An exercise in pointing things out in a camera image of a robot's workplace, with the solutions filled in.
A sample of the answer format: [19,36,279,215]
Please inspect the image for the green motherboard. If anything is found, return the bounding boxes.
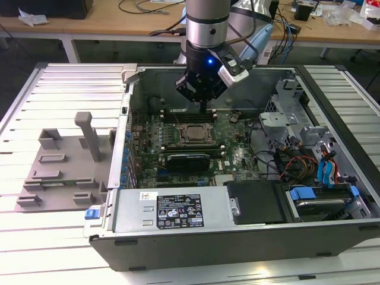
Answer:
[129,109,262,189]

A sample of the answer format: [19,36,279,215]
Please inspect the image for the black graphics card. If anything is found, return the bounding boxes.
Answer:
[164,153,210,173]

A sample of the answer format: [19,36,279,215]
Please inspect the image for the silver metal drive cage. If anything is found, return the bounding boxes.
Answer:
[265,75,312,119]

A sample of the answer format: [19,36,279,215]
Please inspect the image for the small silver heatsink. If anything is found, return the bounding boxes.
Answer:
[214,174,235,186]

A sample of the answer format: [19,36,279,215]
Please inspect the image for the small black box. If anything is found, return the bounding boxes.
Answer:
[293,2,316,21]

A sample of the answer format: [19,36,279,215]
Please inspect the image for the black plastic shroud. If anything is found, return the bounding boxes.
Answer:
[222,179,287,225]

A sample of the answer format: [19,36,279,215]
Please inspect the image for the silver power supply with label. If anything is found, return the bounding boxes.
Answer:
[102,186,235,235]

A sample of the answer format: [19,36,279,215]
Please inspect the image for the wooden desk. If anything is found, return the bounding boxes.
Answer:
[0,0,380,64]

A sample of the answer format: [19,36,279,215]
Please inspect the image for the hard disk in blue carrier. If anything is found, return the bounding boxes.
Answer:
[287,185,362,223]

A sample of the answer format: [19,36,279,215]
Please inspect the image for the grey parts rack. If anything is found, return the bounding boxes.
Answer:
[14,111,118,213]

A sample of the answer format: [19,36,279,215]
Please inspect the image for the clear plastic bags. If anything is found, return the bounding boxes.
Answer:
[325,1,362,27]

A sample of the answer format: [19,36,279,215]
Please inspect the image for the black PC case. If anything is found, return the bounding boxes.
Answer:
[83,64,380,273]

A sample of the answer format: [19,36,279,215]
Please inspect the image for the crumpled white paper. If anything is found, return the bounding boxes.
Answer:
[17,7,50,27]

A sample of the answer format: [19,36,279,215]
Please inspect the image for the green RAM stick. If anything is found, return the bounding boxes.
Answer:
[40,180,75,188]

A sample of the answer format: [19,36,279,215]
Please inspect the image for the red and white box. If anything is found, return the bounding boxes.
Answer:
[360,0,380,31]

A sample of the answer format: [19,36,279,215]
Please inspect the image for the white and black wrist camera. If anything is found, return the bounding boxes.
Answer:
[212,49,250,88]

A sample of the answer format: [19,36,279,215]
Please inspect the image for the black camera cable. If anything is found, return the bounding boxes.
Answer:
[228,5,259,71]

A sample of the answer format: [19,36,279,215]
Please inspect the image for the beige case latch handle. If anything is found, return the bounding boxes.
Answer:
[121,64,140,86]

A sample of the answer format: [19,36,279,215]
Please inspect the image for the grey bracket with hole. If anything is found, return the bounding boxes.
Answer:
[258,111,299,140]

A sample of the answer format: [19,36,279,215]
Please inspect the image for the silver metal bracket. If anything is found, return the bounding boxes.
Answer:
[299,125,333,147]

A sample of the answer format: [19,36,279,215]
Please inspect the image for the red yellow black wire bundle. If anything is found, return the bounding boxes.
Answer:
[274,148,320,182]

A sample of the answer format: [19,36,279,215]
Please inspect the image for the blue flat wire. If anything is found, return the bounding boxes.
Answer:
[316,151,336,189]

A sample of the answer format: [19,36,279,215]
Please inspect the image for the orange flat wire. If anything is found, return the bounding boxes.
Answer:
[330,154,340,186]

